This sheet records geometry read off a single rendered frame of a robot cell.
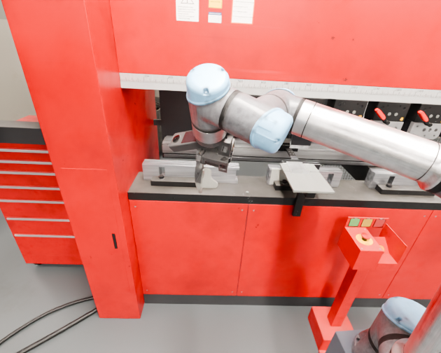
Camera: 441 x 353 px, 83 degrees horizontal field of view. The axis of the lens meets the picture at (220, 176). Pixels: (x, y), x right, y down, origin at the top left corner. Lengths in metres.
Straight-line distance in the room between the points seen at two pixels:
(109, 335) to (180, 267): 0.57
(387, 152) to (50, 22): 1.00
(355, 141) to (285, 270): 1.23
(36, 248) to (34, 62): 1.41
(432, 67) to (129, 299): 1.90
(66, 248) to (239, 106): 1.81
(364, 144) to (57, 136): 1.03
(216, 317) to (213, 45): 1.54
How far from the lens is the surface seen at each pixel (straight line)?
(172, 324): 1.81
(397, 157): 0.54
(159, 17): 1.16
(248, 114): 0.42
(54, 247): 2.12
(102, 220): 1.31
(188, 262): 1.55
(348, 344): 0.98
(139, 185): 1.34
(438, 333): 0.61
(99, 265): 1.53
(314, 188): 1.17
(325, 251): 1.61
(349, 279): 1.54
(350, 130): 0.53
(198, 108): 0.45
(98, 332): 1.88
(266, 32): 1.15
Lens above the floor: 1.56
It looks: 29 degrees down
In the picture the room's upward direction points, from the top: 4 degrees clockwise
